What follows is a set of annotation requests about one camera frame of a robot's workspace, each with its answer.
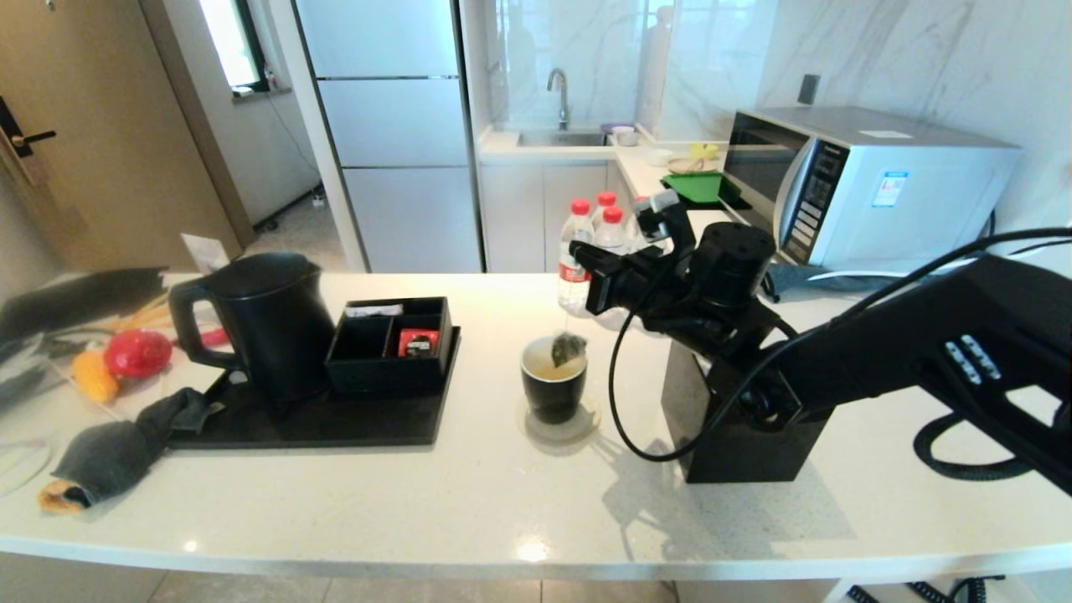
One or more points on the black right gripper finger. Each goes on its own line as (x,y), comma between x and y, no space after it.
(584,248)
(583,263)

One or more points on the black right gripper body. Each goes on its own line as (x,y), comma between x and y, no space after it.
(645,285)

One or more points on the pyramid tea bag with tag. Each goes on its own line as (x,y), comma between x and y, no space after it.
(569,350)

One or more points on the black electric kettle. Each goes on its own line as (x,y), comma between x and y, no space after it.
(276,335)

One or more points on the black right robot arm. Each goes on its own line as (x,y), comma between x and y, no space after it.
(921,352)

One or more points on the red snack bag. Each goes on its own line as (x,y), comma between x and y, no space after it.
(417,342)

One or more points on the water bottle red cap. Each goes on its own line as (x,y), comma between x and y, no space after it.
(606,199)
(573,285)
(611,230)
(638,201)

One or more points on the white kitchen cabinets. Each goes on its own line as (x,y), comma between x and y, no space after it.
(536,209)

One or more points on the steel kitchen sink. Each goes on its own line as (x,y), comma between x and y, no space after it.
(561,139)

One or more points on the green plastic tray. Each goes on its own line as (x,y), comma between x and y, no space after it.
(699,186)

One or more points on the small white cup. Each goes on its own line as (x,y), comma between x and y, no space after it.
(659,157)

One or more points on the black mug white inside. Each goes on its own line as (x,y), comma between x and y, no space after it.
(553,398)

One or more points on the yellow kitchen item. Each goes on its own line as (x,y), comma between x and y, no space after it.
(703,151)

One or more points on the round white coaster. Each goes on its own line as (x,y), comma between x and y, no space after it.
(586,429)

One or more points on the chrome kitchen faucet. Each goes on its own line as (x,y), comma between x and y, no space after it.
(561,92)

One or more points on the black tissue box white lid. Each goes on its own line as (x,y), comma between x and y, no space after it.
(737,456)

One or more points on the black organizer box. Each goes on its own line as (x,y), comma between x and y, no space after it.
(402,375)

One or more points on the white sachet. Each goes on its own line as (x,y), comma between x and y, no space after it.
(368,310)

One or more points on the white refrigerator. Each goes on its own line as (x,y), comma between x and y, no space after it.
(394,126)

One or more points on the silver microwave oven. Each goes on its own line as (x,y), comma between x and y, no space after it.
(913,201)

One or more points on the black serving tray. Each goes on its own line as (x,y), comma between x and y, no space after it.
(335,427)

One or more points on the red toy chili pepper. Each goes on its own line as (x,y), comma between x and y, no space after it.
(216,337)

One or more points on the acrylic wifi QR sign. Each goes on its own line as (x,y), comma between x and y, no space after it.
(205,251)

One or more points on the orange toy fry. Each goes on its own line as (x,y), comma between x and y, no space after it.
(144,318)
(153,301)

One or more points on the red toy apple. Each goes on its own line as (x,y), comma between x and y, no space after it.
(138,352)

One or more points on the brown wooden door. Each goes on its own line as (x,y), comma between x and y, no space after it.
(109,126)

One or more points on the orange toy fruit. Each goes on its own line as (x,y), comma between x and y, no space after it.
(94,377)

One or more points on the black plastic sheet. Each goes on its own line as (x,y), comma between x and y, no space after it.
(75,301)

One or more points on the grey cloth tan end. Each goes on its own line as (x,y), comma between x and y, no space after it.
(109,456)

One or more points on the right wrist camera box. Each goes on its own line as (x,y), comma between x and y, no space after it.
(666,213)

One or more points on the dark wall socket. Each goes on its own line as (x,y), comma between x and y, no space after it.
(808,89)

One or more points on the window with dark frame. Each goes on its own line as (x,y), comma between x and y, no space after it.
(230,42)

